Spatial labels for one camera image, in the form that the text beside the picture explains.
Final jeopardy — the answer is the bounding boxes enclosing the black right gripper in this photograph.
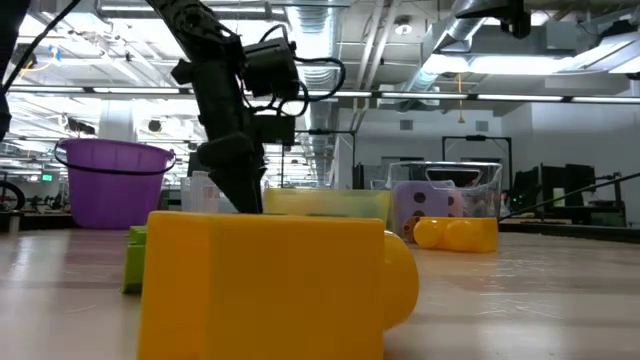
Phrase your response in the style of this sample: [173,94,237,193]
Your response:
[454,0,532,40]

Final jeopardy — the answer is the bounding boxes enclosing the black equipment rack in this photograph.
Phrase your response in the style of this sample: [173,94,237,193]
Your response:
[512,162,629,226]

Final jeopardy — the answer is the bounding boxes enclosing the silver spiral ventilation duct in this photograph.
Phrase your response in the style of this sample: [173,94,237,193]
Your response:
[285,4,347,191]

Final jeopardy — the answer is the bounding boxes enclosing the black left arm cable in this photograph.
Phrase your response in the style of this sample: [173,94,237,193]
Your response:
[0,0,347,117]

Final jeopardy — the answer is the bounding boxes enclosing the small clear plastic bin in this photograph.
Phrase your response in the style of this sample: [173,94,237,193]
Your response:
[178,170,239,215]

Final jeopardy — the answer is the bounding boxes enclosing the lime green toy brick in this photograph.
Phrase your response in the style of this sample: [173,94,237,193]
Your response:
[121,225,150,295]

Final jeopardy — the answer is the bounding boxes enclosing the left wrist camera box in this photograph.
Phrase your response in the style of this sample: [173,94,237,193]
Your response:
[251,113,297,147]

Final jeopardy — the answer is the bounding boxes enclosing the ceiling light strip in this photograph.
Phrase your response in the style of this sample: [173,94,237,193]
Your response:
[92,86,182,96]
[477,93,565,103]
[569,95,640,105]
[379,91,470,101]
[7,85,86,94]

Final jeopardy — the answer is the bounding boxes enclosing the purple foam die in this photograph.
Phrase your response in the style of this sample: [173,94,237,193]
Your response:
[393,180,465,237]

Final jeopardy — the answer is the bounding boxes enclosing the purple plastic bucket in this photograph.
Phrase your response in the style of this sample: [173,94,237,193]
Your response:
[53,137,177,231]

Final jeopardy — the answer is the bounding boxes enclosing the purple print card pack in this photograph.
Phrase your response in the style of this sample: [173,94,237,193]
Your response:
[190,171,221,214]

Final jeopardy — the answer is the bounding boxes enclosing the black background station frame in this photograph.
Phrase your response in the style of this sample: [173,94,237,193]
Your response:
[279,128,358,190]
[440,134,514,176]

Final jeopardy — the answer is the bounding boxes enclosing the bicycle wheel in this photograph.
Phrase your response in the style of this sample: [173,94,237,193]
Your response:
[0,179,27,213]

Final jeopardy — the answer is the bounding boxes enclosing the yellow hanging cord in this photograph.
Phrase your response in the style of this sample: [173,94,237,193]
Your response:
[456,73,467,125]

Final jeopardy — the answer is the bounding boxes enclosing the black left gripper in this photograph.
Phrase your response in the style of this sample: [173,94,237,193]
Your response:
[196,97,267,214]

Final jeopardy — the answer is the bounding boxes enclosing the large clear handled bin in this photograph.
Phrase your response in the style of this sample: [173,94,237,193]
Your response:
[387,160,504,236]

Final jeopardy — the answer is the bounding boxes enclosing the yellow translucent plastic bin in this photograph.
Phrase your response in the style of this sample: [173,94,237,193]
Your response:
[262,187,392,232]

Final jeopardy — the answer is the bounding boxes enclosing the large silver air duct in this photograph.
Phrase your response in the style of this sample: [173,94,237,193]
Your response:
[399,0,501,96]

